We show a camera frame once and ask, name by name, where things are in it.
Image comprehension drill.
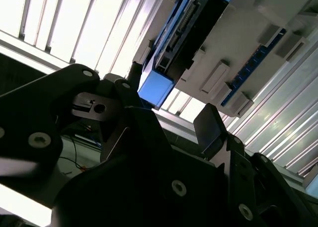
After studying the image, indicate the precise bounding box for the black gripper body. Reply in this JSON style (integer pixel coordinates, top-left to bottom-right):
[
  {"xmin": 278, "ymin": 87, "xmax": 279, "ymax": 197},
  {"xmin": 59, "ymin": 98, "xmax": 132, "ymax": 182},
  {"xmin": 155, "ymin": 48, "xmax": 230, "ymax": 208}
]
[{"xmin": 52, "ymin": 147, "xmax": 229, "ymax": 227}]

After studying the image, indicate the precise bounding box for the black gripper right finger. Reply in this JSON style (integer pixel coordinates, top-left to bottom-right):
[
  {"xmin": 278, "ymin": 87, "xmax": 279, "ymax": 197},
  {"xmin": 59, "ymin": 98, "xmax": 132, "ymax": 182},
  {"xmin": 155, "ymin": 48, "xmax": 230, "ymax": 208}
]
[{"xmin": 193, "ymin": 102, "xmax": 318, "ymax": 227}]

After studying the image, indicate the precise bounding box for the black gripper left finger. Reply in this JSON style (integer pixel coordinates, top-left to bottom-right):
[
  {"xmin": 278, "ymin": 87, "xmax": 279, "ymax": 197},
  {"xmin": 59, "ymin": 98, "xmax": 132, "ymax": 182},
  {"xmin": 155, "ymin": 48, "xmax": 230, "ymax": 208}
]
[{"xmin": 0, "ymin": 62, "xmax": 174, "ymax": 188}]

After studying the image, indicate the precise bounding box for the hard disk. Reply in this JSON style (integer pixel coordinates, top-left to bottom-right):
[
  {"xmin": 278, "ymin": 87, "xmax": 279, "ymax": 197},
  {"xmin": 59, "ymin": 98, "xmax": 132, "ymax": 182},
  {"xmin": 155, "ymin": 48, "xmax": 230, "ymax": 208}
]
[{"xmin": 137, "ymin": 0, "xmax": 235, "ymax": 110}]

